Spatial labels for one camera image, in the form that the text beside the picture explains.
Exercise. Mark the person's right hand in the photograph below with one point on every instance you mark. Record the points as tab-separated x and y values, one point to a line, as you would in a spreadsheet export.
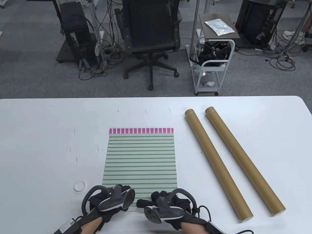
181	214

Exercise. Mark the person's left hand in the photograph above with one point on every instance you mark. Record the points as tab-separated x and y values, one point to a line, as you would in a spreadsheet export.
107	214

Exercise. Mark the grey and white hand controller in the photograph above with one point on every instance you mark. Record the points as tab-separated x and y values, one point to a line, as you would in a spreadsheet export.
165	212
114	201

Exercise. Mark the white round tube cap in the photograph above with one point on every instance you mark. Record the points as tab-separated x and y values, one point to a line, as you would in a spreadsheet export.
76	187

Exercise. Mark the green striped paper sheet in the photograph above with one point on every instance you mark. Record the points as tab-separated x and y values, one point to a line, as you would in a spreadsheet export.
140	160

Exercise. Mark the brown cardboard mailing tube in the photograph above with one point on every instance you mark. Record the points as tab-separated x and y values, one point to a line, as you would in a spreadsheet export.
214	160
243	156

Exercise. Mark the person's right forearm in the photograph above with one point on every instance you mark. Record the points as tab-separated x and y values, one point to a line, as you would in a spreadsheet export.
193	229

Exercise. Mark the person's left forearm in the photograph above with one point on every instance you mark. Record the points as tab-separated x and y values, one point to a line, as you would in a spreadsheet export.
91	225

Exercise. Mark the grey wrist module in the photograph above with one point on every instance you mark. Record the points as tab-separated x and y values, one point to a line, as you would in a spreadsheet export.
67	225

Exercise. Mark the white crumpled paper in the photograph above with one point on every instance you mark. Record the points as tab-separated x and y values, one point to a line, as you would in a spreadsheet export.
210	83

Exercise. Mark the white metal utility cart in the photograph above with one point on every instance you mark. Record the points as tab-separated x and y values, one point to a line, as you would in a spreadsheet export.
198	80

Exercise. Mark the white power strip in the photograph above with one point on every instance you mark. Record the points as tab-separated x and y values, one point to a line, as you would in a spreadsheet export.
101	41

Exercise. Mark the brown side table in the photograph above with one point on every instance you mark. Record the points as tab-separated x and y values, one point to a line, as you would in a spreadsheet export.
207	29

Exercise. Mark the silver foil bag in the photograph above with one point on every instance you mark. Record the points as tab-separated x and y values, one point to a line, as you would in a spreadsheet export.
219	26

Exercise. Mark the black mesh office chair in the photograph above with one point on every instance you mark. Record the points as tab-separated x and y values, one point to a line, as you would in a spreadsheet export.
151	24

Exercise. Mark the black computer tower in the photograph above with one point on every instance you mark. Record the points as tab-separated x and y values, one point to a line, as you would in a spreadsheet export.
256	19
73	22

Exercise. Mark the silver aluminium frame post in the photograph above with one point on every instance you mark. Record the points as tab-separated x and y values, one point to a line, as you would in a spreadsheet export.
195	14
93	14

